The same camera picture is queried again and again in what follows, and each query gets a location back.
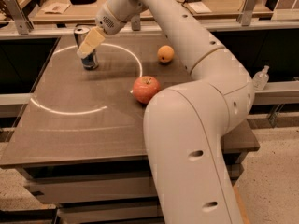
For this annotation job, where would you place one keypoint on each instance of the red apple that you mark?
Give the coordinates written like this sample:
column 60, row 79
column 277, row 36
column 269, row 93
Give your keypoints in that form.
column 145, row 88

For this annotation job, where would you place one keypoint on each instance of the clear plastic bottle right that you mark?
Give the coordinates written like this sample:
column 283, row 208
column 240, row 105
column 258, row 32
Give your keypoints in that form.
column 261, row 78

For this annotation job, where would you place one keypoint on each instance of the right metal bracket post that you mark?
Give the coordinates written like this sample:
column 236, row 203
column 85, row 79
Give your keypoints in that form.
column 246, row 12

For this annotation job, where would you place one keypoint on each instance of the middle metal bracket post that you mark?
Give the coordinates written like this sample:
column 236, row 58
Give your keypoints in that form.
column 136, row 23

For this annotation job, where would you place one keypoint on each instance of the orange fruit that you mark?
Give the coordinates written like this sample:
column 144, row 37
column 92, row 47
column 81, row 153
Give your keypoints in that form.
column 165, row 54

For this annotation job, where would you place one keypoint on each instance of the white paper right back table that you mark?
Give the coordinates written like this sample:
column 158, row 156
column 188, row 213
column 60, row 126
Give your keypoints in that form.
column 199, row 7

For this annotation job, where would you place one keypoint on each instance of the paper sheet on back table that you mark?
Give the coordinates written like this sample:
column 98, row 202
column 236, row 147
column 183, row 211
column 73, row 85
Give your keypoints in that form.
column 56, row 8

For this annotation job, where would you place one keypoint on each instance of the metal bracket post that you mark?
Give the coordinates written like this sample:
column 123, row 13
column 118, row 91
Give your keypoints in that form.
column 246, row 12
column 22, row 23
column 136, row 23

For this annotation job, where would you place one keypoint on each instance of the silver blue redbull can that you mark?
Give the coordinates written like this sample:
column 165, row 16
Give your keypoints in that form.
column 89, row 62

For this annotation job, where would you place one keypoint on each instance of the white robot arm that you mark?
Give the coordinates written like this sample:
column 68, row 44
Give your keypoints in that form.
column 183, row 124

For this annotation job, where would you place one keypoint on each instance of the black object on back table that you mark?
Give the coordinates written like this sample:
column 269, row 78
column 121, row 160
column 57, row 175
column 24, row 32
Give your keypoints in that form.
column 82, row 2

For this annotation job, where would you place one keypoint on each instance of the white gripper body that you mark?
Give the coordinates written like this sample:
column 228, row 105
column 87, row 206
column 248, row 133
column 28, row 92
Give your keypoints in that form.
column 107, row 20

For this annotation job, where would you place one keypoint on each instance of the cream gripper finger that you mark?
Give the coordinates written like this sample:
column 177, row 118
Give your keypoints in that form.
column 94, row 37

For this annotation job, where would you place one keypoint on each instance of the left metal bracket post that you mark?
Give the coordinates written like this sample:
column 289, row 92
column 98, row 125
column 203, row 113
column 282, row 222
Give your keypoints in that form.
column 22, row 23

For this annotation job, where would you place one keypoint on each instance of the grey drawer cabinet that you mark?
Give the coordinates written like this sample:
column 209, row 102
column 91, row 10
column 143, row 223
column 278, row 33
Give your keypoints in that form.
column 93, row 187

